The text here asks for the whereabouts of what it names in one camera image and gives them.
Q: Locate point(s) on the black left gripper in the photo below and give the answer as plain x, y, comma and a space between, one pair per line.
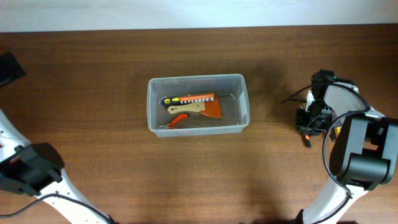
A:
7, 73

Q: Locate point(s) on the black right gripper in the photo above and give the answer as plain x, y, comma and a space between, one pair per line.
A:
302, 124

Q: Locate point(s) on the orange black needle-nose pliers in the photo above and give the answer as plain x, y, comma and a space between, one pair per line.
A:
308, 141

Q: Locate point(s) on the wooden handle orange scraper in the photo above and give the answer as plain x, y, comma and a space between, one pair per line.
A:
211, 109

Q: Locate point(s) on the orange tool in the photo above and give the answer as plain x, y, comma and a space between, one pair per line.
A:
197, 98

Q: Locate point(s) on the yellow black handle file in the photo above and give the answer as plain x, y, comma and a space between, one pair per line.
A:
174, 100

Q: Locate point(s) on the small red cutting pliers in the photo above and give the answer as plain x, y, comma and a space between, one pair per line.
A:
171, 125

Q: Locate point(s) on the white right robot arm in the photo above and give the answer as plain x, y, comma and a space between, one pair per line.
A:
359, 148

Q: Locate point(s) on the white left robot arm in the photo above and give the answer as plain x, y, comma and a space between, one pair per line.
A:
38, 170

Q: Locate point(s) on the clear plastic storage box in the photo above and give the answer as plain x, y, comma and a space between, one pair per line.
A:
235, 112

